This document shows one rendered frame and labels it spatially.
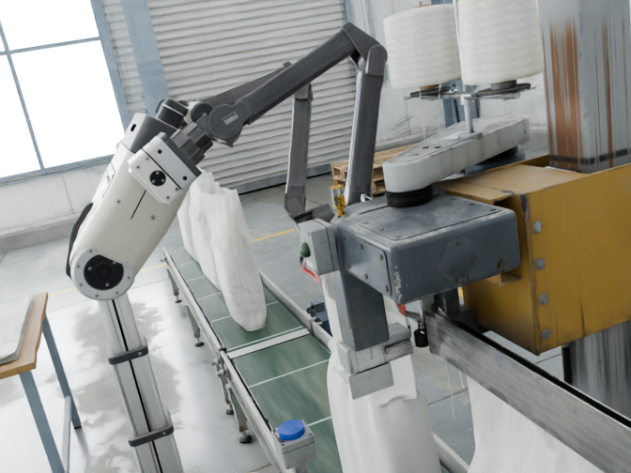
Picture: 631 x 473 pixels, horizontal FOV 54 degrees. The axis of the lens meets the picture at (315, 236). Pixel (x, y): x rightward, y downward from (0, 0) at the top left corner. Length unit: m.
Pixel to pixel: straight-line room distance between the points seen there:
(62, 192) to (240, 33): 3.14
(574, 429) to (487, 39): 0.63
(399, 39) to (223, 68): 7.44
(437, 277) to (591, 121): 0.47
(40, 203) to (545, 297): 7.89
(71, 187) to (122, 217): 7.09
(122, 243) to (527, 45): 1.05
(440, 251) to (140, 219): 0.83
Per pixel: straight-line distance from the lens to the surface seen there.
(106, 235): 1.63
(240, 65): 8.80
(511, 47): 1.14
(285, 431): 1.45
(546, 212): 1.18
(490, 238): 1.04
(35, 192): 8.69
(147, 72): 8.19
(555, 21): 1.33
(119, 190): 1.57
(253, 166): 8.87
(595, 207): 1.26
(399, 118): 9.72
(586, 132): 1.30
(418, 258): 0.98
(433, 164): 1.19
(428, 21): 1.35
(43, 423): 2.70
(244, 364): 2.88
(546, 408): 1.04
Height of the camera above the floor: 1.62
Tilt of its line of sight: 16 degrees down
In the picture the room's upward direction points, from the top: 10 degrees counter-clockwise
